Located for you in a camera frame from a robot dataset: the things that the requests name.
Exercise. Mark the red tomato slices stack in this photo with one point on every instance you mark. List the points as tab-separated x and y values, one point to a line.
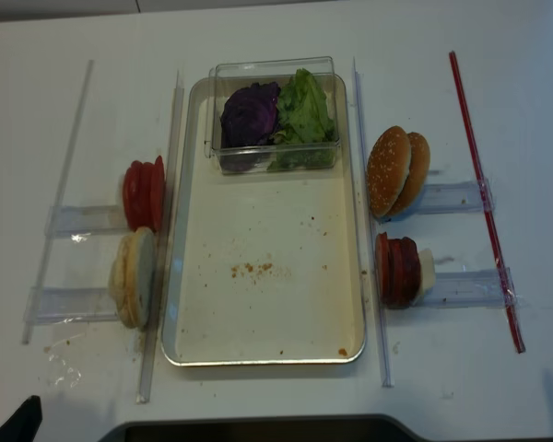
143	194

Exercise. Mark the clear rail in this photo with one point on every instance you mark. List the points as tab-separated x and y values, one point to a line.
164	239
60	193
378	311

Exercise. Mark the purple cabbage leaf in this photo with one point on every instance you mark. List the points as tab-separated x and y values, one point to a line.
250	115

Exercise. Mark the green lettuce leaves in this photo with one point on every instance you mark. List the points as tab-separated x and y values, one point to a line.
302	112

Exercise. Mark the pale bun bottom slice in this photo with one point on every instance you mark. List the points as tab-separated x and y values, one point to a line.
142	261

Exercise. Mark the stack of meat patties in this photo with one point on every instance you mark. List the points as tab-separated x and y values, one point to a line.
398	270

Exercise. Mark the clear inner right rail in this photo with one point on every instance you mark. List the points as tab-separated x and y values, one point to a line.
378	311

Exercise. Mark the clear bun track left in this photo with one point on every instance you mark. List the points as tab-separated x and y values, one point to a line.
52	305

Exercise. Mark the clear tomato track left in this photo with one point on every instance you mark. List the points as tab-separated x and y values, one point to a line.
66	221

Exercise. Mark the rear brown bun top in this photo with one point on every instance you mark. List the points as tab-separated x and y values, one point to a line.
417	174

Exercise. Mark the front sesame bun top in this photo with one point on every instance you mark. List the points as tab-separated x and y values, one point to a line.
387	170

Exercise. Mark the clear outer left rail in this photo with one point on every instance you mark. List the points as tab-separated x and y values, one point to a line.
60	193

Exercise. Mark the clear patty track right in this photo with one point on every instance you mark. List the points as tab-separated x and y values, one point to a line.
479	289

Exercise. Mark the clear inner left rail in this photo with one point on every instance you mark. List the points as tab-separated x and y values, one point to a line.
164	239

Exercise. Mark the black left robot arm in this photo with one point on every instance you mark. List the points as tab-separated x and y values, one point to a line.
24	423

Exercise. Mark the white spring pusher block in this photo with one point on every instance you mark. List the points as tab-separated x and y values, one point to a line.
427	273

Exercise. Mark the clear bun track right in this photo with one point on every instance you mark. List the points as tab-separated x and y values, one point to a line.
453	198

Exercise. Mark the clear bun track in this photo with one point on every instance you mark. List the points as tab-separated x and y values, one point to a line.
52	305
453	198

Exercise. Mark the red plastic rail strip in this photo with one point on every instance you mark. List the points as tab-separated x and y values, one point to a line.
511	311

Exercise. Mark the cream metal baking tray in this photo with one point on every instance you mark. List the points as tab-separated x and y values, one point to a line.
264	267

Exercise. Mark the clear plastic salad box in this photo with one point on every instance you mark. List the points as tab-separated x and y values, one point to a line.
225	79

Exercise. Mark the dark monitor edge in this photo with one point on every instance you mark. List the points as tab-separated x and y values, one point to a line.
320	428

